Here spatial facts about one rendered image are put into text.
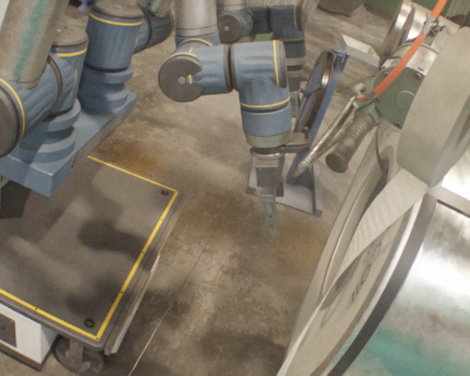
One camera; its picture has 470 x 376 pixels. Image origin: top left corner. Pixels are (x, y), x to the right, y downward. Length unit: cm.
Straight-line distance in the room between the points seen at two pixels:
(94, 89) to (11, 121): 75
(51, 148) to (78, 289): 50
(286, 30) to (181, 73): 76
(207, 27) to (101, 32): 61
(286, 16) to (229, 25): 23
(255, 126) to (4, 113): 55
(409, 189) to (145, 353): 151
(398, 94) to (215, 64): 37
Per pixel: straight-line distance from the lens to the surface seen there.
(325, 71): 285
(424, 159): 43
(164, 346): 200
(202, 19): 115
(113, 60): 171
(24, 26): 103
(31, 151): 139
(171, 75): 102
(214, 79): 101
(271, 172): 107
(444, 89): 40
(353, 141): 88
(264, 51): 100
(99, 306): 160
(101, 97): 175
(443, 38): 102
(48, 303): 158
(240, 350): 210
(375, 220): 63
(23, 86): 110
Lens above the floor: 154
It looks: 30 degrees down
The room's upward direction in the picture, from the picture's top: 21 degrees clockwise
